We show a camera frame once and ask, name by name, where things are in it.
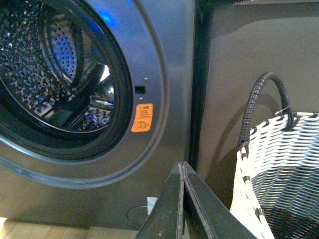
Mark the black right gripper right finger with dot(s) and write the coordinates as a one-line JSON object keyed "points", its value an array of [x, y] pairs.
{"points": [[206, 216]]}

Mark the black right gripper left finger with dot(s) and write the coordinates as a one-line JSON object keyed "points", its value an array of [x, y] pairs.
{"points": [[166, 220]]}

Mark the grey front-load washing machine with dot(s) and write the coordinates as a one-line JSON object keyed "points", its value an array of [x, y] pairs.
{"points": [[71, 75]]}

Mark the white tape patch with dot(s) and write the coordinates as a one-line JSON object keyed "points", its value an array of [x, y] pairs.
{"points": [[151, 201]]}

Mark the white woven laundry basket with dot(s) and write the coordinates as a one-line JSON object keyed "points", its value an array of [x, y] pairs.
{"points": [[276, 182]]}

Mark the orange warning sticker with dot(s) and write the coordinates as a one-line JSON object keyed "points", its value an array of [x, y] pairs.
{"points": [[143, 118]]}

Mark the dark grey side cabinet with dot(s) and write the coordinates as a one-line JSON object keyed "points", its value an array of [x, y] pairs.
{"points": [[246, 40]]}

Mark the black wrapped basket handle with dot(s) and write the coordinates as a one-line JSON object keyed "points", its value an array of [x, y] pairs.
{"points": [[244, 137]]}

